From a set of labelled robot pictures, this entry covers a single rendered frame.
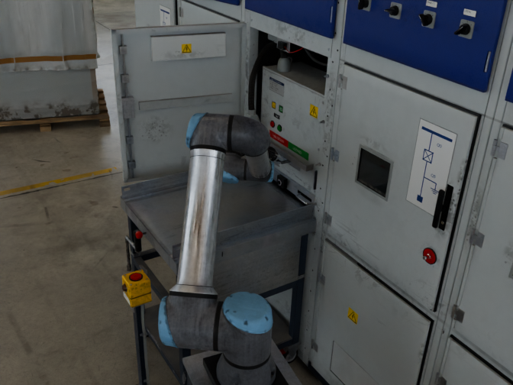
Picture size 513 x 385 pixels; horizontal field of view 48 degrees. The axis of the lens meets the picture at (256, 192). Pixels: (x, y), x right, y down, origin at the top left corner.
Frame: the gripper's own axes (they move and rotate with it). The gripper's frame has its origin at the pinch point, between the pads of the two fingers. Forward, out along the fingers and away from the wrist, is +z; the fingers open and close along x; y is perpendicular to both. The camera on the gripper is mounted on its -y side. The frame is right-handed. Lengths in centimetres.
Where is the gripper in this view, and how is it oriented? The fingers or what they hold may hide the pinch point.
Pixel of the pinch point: (279, 160)
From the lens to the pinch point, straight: 270.2
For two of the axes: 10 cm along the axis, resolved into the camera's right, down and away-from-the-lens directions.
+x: 4.5, -8.8, -1.7
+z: 7.1, 2.4, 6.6
